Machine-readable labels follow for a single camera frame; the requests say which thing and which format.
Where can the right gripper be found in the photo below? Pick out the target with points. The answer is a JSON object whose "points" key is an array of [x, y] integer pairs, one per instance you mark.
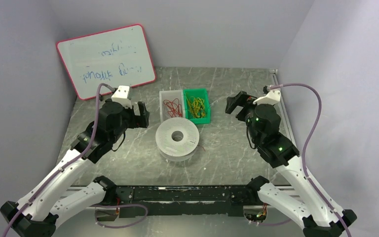
{"points": [[242, 106]]}

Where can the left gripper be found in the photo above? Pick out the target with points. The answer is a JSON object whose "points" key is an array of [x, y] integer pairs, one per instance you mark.
{"points": [[137, 114]]}

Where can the white filament spool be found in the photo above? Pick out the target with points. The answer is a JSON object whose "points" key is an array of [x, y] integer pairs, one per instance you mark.
{"points": [[177, 139]]}

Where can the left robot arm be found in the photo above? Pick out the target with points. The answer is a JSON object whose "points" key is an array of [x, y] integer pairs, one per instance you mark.
{"points": [[43, 210]]}

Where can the white plastic bin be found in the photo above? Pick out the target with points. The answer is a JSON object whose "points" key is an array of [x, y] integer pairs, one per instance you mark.
{"points": [[171, 104]]}

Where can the green plastic bin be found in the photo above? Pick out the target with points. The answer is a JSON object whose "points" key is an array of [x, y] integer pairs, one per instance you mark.
{"points": [[197, 105]]}

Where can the red framed whiteboard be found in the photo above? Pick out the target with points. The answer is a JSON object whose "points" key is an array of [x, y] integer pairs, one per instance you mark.
{"points": [[116, 57]]}

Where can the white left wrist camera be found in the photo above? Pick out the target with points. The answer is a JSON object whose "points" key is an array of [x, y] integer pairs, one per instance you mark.
{"points": [[122, 95]]}

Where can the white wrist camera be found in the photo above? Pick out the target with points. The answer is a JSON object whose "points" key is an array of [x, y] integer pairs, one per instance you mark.
{"points": [[271, 97], [122, 95]]}

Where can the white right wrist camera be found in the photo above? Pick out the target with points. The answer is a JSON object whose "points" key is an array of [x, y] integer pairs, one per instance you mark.
{"points": [[271, 97]]}

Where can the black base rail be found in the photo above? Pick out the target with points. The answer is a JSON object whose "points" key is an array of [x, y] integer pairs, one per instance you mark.
{"points": [[232, 200]]}

